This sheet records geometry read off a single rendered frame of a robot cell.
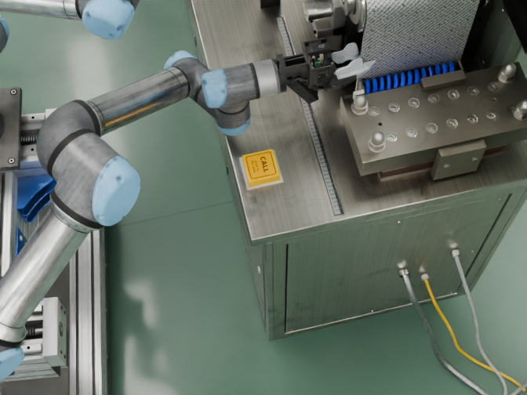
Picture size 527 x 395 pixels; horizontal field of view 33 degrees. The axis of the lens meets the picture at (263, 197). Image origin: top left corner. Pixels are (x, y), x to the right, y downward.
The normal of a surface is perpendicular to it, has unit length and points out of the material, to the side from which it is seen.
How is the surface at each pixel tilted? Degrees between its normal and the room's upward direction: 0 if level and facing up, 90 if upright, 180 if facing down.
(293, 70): 90
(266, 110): 0
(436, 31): 90
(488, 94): 0
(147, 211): 0
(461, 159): 90
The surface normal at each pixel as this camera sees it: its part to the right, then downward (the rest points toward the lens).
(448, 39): 0.23, 0.88
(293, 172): -0.01, -0.43
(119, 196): 0.79, 0.51
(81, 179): -0.37, -0.04
